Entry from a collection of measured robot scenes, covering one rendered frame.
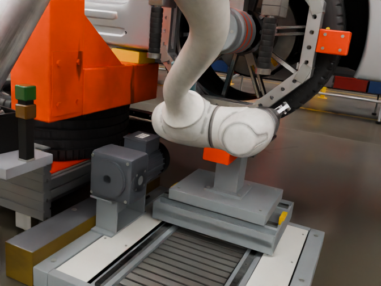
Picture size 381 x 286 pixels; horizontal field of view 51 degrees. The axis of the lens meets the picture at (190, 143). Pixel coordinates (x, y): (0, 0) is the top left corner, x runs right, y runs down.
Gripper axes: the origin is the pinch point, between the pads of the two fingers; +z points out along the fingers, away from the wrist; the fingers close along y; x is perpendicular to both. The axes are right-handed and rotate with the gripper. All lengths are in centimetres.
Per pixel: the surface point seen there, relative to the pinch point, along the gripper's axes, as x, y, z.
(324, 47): 8.2, 19.8, 8.9
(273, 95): 5.7, -0.8, 9.3
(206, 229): -21, -52, 12
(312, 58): 7.7, 15.3, 9.2
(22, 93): 42, -41, -43
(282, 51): 18.5, 5.0, 34.9
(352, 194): -63, -25, 123
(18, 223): 22, -101, -19
